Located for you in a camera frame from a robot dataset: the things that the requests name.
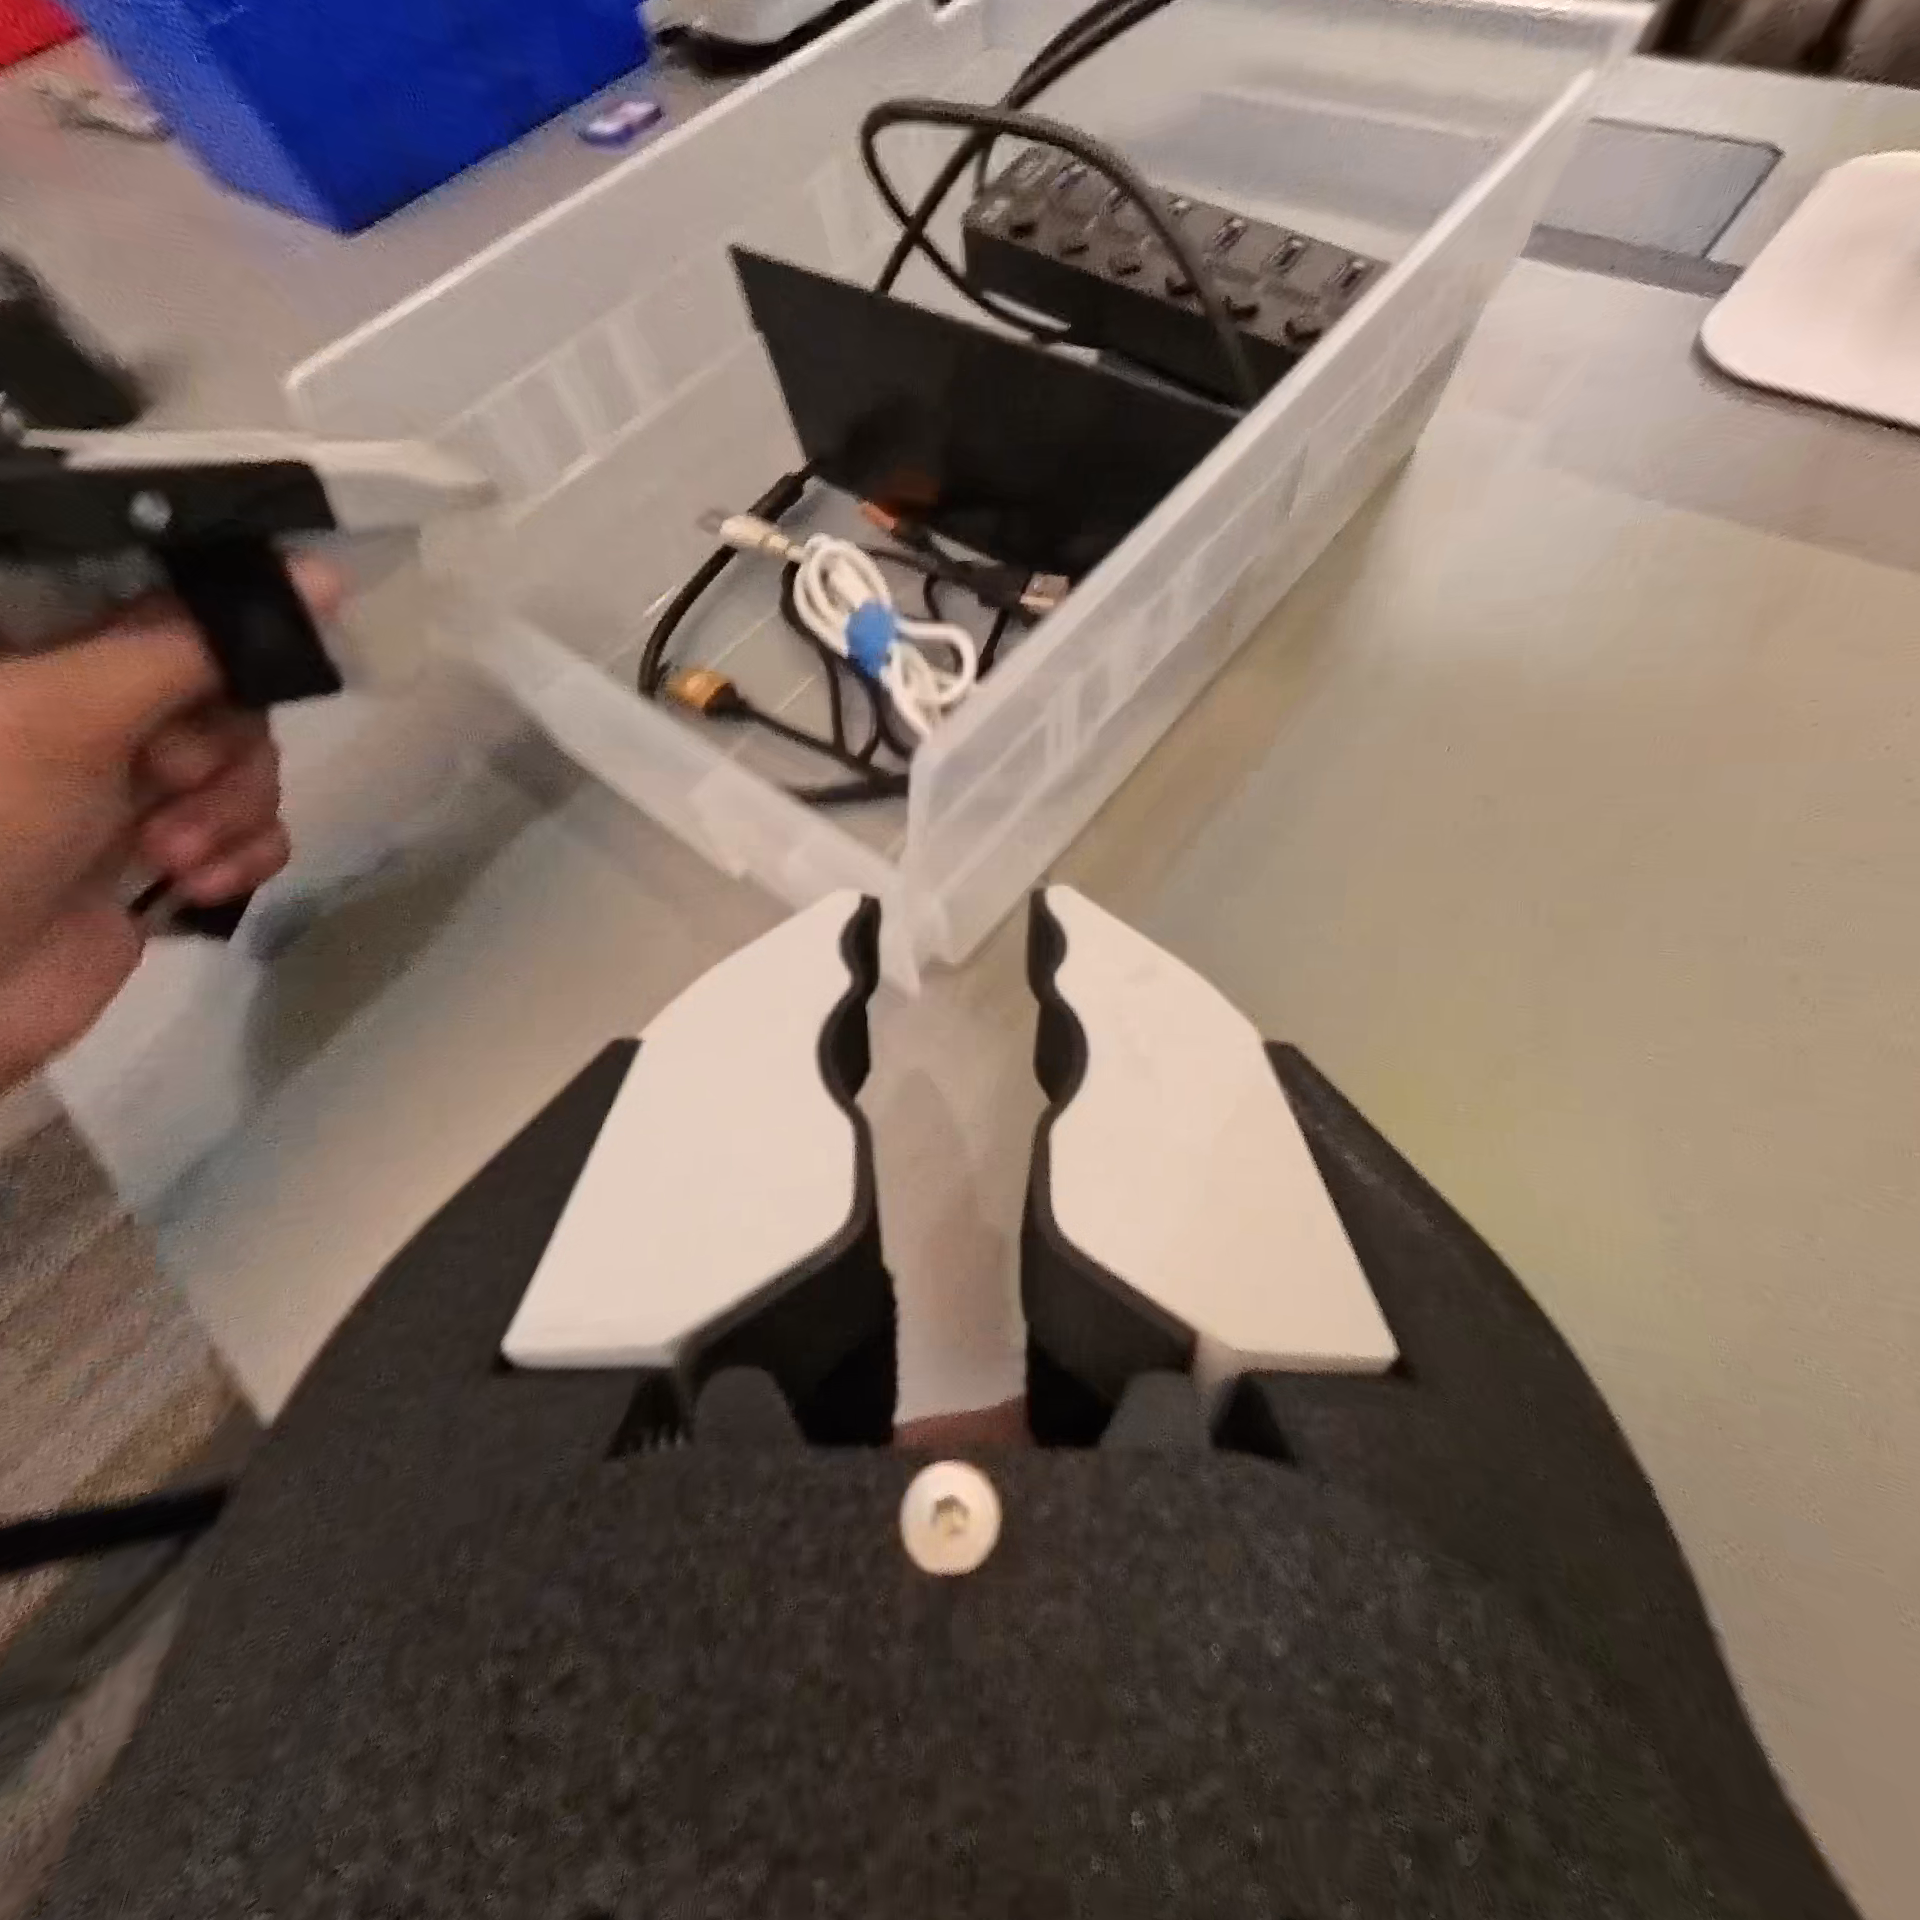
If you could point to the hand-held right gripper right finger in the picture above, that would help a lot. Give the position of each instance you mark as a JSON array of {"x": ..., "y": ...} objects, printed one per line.
[{"x": 1201, "y": 1184}]

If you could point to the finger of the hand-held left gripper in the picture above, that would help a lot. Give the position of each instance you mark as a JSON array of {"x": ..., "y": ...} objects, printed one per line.
[
  {"x": 383, "y": 516},
  {"x": 375, "y": 463}
]

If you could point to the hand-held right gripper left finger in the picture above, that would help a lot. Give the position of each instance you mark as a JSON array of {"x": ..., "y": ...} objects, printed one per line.
[{"x": 704, "y": 1184}]

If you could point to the blue plastic bin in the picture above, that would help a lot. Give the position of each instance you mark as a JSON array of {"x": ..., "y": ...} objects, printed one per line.
[{"x": 375, "y": 89}]

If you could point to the clear plastic bin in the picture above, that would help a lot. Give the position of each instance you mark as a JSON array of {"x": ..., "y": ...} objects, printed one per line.
[{"x": 1201, "y": 571}]

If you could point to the person's left hand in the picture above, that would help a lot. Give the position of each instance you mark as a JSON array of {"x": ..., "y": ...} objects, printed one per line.
[{"x": 89, "y": 780}]

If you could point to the small purple white item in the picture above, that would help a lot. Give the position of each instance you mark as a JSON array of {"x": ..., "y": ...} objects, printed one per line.
[{"x": 617, "y": 125}]

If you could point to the black clear-bin divider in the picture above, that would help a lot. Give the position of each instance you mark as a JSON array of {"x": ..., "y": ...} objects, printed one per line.
[{"x": 991, "y": 421}]

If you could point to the white folding stand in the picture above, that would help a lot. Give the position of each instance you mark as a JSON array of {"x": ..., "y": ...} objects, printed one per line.
[{"x": 1829, "y": 300}]

